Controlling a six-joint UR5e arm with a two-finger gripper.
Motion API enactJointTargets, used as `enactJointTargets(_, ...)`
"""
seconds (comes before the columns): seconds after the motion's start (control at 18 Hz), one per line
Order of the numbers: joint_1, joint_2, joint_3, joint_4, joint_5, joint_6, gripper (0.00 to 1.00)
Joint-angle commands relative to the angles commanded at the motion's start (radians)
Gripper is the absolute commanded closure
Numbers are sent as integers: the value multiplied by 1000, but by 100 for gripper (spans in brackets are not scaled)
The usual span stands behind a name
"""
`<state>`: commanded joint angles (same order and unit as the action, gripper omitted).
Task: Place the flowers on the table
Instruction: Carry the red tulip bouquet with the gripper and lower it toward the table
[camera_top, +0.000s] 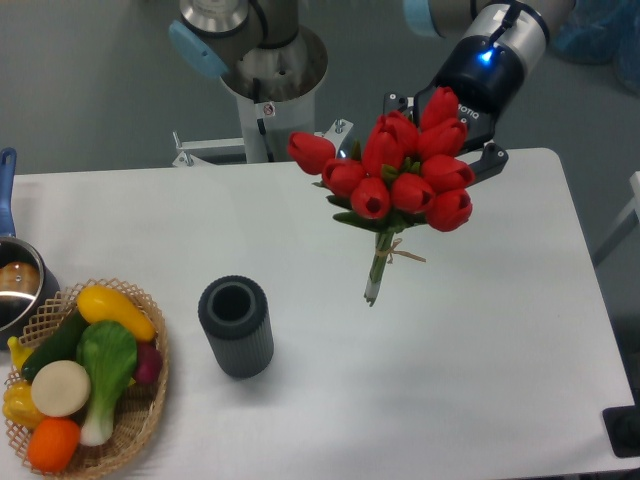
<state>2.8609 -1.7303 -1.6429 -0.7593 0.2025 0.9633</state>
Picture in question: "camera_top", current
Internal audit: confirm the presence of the yellow bell pepper toy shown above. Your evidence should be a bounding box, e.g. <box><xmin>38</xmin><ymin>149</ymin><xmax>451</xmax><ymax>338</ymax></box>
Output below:
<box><xmin>2</xmin><ymin>380</ymin><xmax>46</xmax><ymax>430</ymax></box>

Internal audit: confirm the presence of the white furniture leg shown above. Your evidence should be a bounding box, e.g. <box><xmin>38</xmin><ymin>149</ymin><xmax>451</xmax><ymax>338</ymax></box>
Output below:
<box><xmin>591</xmin><ymin>171</ymin><xmax>639</xmax><ymax>268</ymax></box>

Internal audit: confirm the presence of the blue plastic bag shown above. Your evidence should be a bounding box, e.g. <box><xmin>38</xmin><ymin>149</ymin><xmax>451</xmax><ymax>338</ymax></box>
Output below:
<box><xmin>552</xmin><ymin>1</ymin><xmax>639</xmax><ymax>96</ymax></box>

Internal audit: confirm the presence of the cream round onion toy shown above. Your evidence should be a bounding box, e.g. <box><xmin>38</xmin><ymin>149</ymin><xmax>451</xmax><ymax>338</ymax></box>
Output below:
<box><xmin>31</xmin><ymin>360</ymin><xmax>91</xmax><ymax>417</ymax></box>

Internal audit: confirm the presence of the black device at table edge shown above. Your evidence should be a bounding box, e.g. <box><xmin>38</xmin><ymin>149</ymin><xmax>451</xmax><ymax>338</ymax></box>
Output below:
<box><xmin>602</xmin><ymin>406</ymin><xmax>639</xmax><ymax>458</ymax></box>

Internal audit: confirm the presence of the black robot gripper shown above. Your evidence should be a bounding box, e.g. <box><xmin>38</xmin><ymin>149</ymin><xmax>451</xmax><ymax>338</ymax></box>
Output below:
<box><xmin>383</xmin><ymin>36</ymin><xmax>518</xmax><ymax>188</ymax></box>

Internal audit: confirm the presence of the dark green cucumber toy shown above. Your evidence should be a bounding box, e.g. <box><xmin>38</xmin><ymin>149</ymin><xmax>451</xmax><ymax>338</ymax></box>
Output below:
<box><xmin>21</xmin><ymin>310</ymin><xmax>89</xmax><ymax>382</ymax></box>

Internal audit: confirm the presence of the green bok choy toy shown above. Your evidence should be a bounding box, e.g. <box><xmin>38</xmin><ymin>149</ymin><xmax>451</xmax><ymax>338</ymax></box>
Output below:
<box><xmin>76</xmin><ymin>320</ymin><xmax>137</xmax><ymax>447</ymax></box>

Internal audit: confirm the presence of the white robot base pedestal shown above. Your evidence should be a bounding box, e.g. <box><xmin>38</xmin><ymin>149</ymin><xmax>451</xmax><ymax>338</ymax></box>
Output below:
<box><xmin>172</xmin><ymin>93</ymin><xmax>355</xmax><ymax>167</ymax></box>

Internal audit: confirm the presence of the purple red radish toy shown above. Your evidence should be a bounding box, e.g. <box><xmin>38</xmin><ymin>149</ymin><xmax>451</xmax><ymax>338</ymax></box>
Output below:
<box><xmin>132</xmin><ymin>343</ymin><xmax>163</xmax><ymax>385</ymax></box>

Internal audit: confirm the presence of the orange toy fruit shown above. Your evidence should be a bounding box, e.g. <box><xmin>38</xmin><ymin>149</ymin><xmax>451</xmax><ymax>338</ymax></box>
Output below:
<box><xmin>27</xmin><ymin>418</ymin><xmax>80</xmax><ymax>473</ymax></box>

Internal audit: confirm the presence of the yellow squash toy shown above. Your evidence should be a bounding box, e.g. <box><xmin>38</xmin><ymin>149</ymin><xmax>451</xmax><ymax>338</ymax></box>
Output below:
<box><xmin>76</xmin><ymin>285</ymin><xmax>156</xmax><ymax>342</ymax></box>

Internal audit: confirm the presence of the red tulip bouquet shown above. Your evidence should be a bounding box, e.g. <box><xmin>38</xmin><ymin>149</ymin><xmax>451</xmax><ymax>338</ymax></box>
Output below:
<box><xmin>287</xmin><ymin>87</ymin><xmax>475</xmax><ymax>305</ymax></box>

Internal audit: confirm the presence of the yellow banana toy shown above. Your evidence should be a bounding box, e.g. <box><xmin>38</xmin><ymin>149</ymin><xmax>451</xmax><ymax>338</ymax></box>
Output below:
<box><xmin>7</xmin><ymin>336</ymin><xmax>34</xmax><ymax>371</ymax></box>

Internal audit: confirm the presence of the dark grey ribbed vase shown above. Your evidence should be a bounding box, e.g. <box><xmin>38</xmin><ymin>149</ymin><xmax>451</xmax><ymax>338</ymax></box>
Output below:
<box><xmin>198</xmin><ymin>275</ymin><xmax>274</xmax><ymax>379</ymax></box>

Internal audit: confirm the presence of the blue handled steel saucepan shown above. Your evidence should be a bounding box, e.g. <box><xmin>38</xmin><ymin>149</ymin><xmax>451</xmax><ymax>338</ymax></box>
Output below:
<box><xmin>1</xmin><ymin>147</ymin><xmax>59</xmax><ymax>351</ymax></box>

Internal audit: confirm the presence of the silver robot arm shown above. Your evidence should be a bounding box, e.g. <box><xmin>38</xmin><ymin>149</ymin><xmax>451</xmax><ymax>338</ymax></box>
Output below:
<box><xmin>169</xmin><ymin>1</ymin><xmax>574</xmax><ymax>181</ymax></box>

